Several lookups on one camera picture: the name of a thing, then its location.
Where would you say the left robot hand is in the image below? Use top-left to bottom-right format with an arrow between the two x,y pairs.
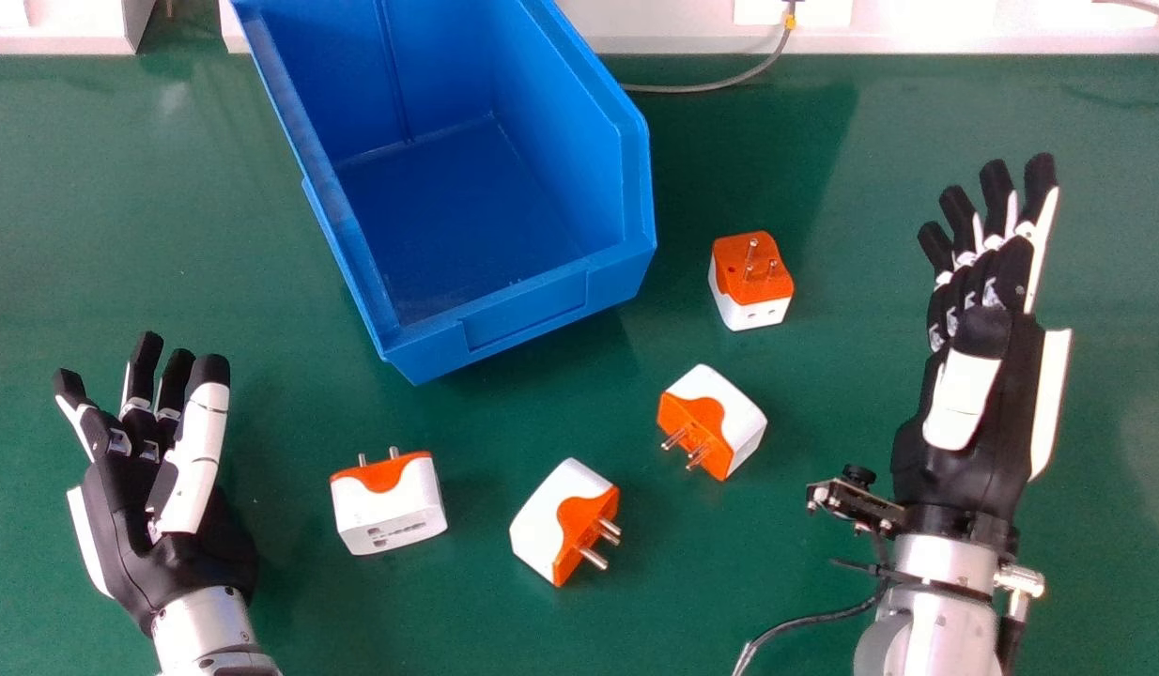
53,330 -> 259,638

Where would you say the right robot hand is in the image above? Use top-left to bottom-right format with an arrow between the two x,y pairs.
890,152 -> 1074,555

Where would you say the white-and-orange plug adapter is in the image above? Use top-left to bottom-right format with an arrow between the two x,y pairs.
508,457 -> 624,588
707,231 -> 795,332
657,363 -> 768,482
330,447 -> 448,557

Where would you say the blue plastic bin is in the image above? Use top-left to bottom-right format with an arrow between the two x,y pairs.
230,0 -> 657,387

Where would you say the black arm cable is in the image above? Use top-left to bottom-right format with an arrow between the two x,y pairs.
730,580 -> 892,676

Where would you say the grey cable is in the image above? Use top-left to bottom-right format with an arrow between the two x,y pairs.
620,13 -> 795,95

